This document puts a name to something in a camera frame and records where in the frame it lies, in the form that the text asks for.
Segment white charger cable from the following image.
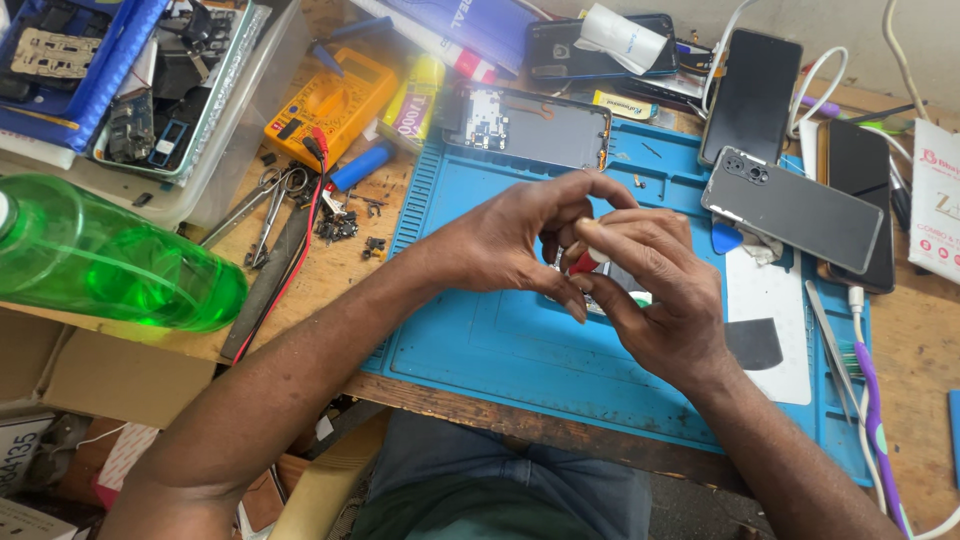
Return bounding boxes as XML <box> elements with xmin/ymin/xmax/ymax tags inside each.
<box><xmin>846</xmin><ymin>285</ymin><xmax>960</xmax><ymax>540</ymax></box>

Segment pile of small phone parts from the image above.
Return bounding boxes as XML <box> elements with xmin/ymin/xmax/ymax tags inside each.
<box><xmin>311</xmin><ymin>189</ymin><xmax>390</xmax><ymax>262</ymax></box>

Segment cream cable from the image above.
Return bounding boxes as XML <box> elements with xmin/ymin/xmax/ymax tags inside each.
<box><xmin>882</xmin><ymin>0</ymin><xmax>932</xmax><ymax>123</ymax></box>

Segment yellow label sachet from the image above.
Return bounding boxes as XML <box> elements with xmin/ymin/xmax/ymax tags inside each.
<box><xmin>591</xmin><ymin>89</ymin><xmax>660</xmax><ymax>123</ymax></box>

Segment red white patterned packet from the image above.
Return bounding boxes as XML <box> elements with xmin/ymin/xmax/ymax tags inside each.
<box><xmin>93</xmin><ymin>422</ymin><xmax>163</xmax><ymax>511</ymax></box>

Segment blue and white box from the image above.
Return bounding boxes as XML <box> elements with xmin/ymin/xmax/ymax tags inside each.
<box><xmin>351</xmin><ymin>0</ymin><xmax>535</xmax><ymax>85</ymax></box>

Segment blue tray of phone parts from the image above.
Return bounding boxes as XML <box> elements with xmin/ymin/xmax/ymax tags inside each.
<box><xmin>0</xmin><ymin>0</ymin><xmax>171</xmax><ymax>153</ymax></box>

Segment person's right hand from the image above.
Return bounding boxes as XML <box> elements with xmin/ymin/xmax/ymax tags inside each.
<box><xmin>561</xmin><ymin>208</ymin><xmax>735</xmax><ymax>393</ymax></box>

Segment yellow glue tube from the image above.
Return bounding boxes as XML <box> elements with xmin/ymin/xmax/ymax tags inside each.
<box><xmin>377</xmin><ymin>54</ymin><xmax>448</xmax><ymax>156</ymax></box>

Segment white looped cable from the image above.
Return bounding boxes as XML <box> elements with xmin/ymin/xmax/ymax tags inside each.
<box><xmin>786</xmin><ymin>46</ymin><xmax>850</xmax><ymax>141</ymax></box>

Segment white paper sheet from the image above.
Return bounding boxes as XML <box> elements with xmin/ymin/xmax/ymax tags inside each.
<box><xmin>573</xmin><ymin>3</ymin><xmax>670</xmax><ymax>77</ymax></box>

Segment green stick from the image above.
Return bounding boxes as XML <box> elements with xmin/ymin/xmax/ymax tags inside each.
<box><xmin>841</xmin><ymin>99</ymin><xmax>930</xmax><ymax>135</ymax></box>

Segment clear plastic container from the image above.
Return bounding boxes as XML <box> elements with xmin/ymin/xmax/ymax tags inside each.
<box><xmin>0</xmin><ymin>0</ymin><xmax>313</xmax><ymax>231</ymax></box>

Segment black probe cable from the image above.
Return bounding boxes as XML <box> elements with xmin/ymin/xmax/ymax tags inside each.
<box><xmin>225</xmin><ymin>135</ymin><xmax>325</xmax><ymax>361</ymax></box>

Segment red probe cable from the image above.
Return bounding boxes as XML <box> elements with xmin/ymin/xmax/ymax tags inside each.
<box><xmin>232</xmin><ymin>126</ymin><xmax>332</xmax><ymax>366</ymax></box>

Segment black rubber pad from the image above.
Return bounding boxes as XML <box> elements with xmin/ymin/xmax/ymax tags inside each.
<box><xmin>723</xmin><ymin>318</ymin><xmax>786</xmax><ymax>372</ymax></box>

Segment white number plate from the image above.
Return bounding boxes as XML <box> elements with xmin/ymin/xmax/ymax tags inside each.
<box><xmin>0</xmin><ymin>411</ymin><xmax>58</xmax><ymax>498</ymax></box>

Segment red white screwdriver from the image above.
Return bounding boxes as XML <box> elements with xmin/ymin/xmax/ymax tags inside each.
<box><xmin>566</xmin><ymin>217</ymin><xmax>612</xmax><ymax>279</ymax></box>

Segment cardboard box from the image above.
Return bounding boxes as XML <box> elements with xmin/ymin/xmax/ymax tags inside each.
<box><xmin>0</xmin><ymin>306</ymin><xmax>219</xmax><ymax>431</ymax></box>

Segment person's blue jeans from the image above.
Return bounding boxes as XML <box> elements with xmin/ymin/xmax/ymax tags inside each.
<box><xmin>366</xmin><ymin>408</ymin><xmax>655</xmax><ymax>540</ymax></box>

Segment blue plastic pick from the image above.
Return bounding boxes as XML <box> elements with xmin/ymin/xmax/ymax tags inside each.
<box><xmin>711</xmin><ymin>222</ymin><xmax>744</xmax><ymax>256</ymax></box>

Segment metal tweezers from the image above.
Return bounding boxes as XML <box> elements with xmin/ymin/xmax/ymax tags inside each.
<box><xmin>804</xmin><ymin>279</ymin><xmax>864</xmax><ymax>426</ymax></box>

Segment teal-rimmed tray of phone parts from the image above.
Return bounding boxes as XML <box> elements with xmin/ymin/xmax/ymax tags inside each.
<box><xmin>90</xmin><ymin>0</ymin><xmax>261</xmax><ymax>183</ymax></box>

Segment white plastic card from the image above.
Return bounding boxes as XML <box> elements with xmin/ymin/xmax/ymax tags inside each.
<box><xmin>724</xmin><ymin>246</ymin><xmax>813</xmax><ymax>407</ymax></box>

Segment white packet with red print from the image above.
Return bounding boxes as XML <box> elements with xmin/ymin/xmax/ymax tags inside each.
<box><xmin>906</xmin><ymin>117</ymin><xmax>960</xmax><ymax>287</ymax></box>

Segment grey phone back cover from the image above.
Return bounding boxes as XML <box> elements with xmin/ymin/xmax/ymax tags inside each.
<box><xmin>700</xmin><ymin>146</ymin><xmax>885</xmax><ymax>276</ymax></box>

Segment yellow multimeter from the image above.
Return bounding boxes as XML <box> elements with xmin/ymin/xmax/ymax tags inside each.
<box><xmin>264</xmin><ymin>47</ymin><xmax>399</xmax><ymax>173</ymax></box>

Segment black phone with slim bezel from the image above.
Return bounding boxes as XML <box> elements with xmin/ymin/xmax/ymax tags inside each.
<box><xmin>698</xmin><ymin>28</ymin><xmax>804</xmax><ymax>168</ymax></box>

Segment purple toothbrush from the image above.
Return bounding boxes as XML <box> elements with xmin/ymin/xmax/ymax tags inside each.
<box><xmin>838</xmin><ymin>339</ymin><xmax>915</xmax><ymax>540</ymax></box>

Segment blue silicone repair mat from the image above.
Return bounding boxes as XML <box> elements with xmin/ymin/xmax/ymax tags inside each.
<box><xmin>360</xmin><ymin>116</ymin><xmax>876</xmax><ymax>489</ymax></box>

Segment metal scissors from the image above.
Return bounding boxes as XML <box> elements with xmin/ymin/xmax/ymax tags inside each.
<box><xmin>198</xmin><ymin>166</ymin><xmax>310</xmax><ymax>270</ymax></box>

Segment person's left hand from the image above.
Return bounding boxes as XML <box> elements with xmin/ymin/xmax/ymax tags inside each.
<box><xmin>437</xmin><ymin>168</ymin><xmax>640</xmax><ymax>325</ymax></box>

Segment white thick cable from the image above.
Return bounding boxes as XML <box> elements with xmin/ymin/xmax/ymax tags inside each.
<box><xmin>700</xmin><ymin>0</ymin><xmax>763</xmax><ymax>115</ymax></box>

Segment green plastic bottle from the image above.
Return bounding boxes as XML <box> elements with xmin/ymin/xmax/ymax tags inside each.
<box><xmin>0</xmin><ymin>174</ymin><xmax>250</xmax><ymax>333</ymax></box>

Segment opened grey phone frame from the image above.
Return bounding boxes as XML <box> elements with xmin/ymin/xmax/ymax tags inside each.
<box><xmin>441</xmin><ymin>81</ymin><xmax>613</xmax><ymax>173</ymax></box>

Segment dark phone with camera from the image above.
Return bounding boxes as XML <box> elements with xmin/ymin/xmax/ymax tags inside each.
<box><xmin>523</xmin><ymin>13</ymin><xmax>681</xmax><ymax>83</ymax></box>

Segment black phone with brown edge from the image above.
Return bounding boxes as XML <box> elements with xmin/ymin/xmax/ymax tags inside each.
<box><xmin>816</xmin><ymin>118</ymin><xmax>898</xmax><ymax>295</ymax></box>

